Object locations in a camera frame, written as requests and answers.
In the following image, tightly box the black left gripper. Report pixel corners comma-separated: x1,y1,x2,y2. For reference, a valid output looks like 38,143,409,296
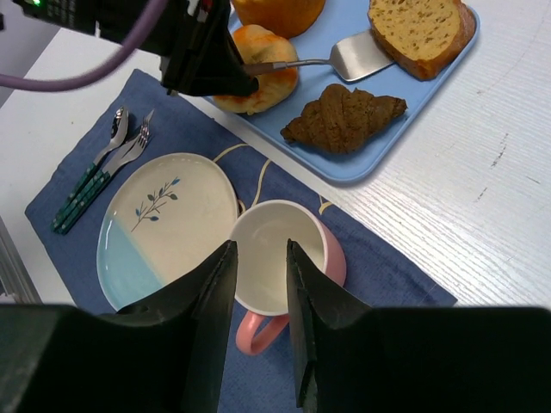
12,1,259,96

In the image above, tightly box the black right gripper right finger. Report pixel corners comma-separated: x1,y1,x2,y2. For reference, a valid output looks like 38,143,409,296
287,241,550,412

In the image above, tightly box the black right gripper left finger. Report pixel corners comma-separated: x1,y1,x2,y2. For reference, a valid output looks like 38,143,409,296
1,241,238,412

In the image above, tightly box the spatula with wooden handle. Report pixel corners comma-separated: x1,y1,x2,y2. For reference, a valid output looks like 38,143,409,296
243,30,394,83

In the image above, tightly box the pink mug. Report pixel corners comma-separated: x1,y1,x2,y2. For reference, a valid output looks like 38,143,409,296
231,200,347,355

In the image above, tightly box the tall orange round bread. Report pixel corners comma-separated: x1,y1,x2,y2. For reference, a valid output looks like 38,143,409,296
232,0,325,39

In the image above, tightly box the sliced loaf bread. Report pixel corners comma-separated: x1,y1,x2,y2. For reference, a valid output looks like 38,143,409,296
368,0,476,81

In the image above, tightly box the blue fabric placemat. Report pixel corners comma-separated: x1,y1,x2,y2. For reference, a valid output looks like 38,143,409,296
23,68,458,413

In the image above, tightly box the chocolate croissant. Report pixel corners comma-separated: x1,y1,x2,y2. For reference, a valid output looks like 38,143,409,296
281,83,407,154

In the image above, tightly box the white and blue plate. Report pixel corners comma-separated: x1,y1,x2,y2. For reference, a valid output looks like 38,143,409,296
96,152,238,310

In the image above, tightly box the light blue tray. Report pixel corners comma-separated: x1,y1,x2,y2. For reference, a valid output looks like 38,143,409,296
214,1,477,183

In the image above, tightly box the orange ring bun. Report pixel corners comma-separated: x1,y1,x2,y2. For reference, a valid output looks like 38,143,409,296
213,25,299,115

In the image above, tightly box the spoon with teal handle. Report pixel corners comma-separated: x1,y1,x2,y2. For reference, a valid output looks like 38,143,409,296
51,106,130,229

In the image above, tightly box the aluminium frame rail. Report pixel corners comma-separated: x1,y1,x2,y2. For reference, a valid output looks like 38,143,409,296
1,221,42,304

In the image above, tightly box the fork with teal handle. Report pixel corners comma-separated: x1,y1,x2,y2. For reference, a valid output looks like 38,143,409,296
52,108,155,234

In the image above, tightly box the knife with teal handle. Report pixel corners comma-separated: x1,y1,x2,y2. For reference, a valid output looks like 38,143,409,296
53,125,150,234

